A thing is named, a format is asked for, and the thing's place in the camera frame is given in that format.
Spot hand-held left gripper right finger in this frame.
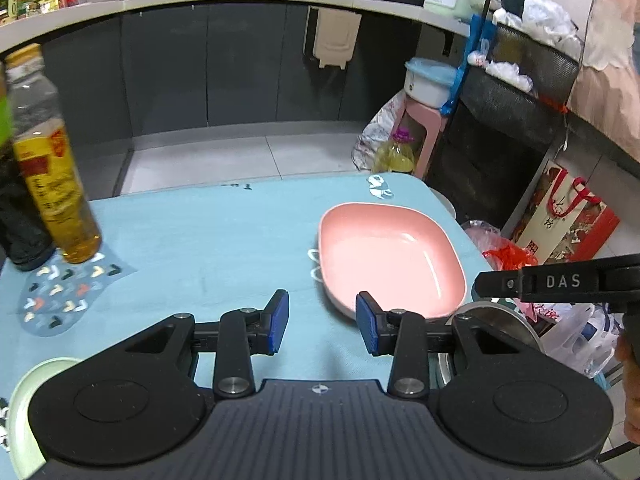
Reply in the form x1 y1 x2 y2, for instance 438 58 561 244
356 291 506 398

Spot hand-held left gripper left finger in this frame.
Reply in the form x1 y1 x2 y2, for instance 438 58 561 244
125 289 291 400

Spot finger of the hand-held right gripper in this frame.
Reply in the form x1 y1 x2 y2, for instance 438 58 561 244
472 269 523 304

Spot stainless steel bowl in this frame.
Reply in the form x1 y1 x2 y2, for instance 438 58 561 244
435 300 543 393

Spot pink square plate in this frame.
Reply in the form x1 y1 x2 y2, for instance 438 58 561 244
317 202 468 322

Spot pale green round plate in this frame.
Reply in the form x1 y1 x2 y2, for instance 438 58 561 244
7 357 82 479

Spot person's right hand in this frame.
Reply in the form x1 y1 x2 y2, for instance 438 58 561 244
616 332 640 445

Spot red plastic bag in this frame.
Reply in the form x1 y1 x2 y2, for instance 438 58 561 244
482 240 538 273

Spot clear plastic bag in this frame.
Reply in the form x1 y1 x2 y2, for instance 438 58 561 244
460 220 501 247

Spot white plastic bag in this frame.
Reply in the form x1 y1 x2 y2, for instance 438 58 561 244
540 302 621 378

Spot red and beige gift bag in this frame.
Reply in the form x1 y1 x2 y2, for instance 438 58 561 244
510 160 621 266

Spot light blue tablecloth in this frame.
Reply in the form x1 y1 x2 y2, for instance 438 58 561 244
0 172 496 411

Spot black mesh storage rack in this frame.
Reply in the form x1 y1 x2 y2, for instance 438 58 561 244
427 20 583 233

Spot large yellow oil jug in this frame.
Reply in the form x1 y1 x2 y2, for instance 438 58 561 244
372 127 418 176

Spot pink plastic stool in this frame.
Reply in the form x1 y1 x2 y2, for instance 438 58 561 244
395 92 451 181

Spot printed plastic bag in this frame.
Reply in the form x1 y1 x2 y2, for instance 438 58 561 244
352 95 401 173

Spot white bag on rack shelf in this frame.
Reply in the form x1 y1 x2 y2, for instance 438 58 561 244
485 59 536 92

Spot blue patterned coaster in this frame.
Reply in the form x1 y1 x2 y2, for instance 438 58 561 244
17 250 138 338

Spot white pot with blue lid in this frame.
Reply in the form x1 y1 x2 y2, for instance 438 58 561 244
405 57 458 106

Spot cooking oil bottle yellow label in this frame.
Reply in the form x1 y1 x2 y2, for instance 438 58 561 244
5 44 103 265

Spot crumpled white plastic bags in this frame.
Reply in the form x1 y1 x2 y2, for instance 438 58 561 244
520 0 583 48

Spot dark vinegar bottle green label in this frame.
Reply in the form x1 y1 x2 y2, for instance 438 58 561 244
0 60 56 272

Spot beige hanging trash bin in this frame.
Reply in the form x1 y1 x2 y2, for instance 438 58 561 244
303 5 362 70

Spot white kitchen counter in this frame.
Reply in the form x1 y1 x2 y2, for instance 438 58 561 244
0 0 471 56

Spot cluster of condiment jars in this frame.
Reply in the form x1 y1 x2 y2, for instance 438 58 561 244
0 0 78 26

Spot blue hanging strap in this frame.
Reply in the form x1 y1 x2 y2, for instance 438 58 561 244
440 14 493 113

